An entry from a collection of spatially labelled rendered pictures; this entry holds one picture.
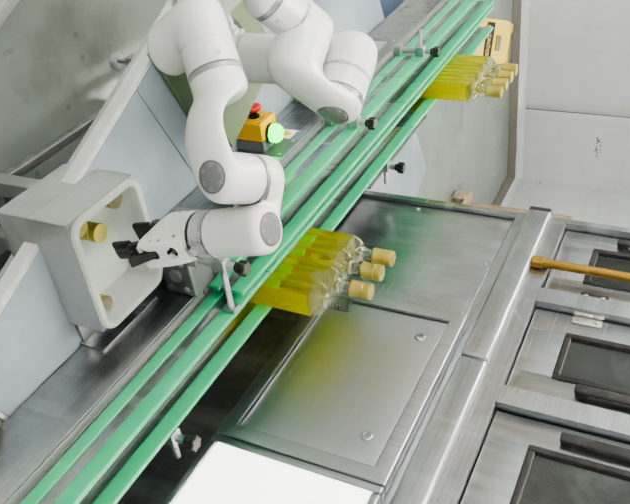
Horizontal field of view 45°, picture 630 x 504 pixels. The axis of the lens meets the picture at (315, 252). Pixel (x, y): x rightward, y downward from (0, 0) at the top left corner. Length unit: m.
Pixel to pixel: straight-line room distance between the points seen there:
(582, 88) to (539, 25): 0.70
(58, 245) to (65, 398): 0.26
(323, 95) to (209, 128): 0.34
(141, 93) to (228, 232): 0.47
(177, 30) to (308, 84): 0.27
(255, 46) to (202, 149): 0.47
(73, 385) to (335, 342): 0.54
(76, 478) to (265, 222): 0.49
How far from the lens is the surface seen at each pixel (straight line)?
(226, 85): 1.14
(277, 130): 1.73
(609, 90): 7.56
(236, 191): 1.07
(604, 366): 1.64
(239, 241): 1.11
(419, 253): 1.90
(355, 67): 1.42
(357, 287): 1.52
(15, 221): 1.35
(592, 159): 7.88
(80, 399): 1.36
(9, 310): 1.33
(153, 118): 1.53
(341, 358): 1.58
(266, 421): 1.48
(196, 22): 1.19
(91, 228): 1.34
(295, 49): 1.34
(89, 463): 1.28
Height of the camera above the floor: 1.69
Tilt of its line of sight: 25 degrees down
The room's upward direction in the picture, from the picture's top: 101 degrees clockwise
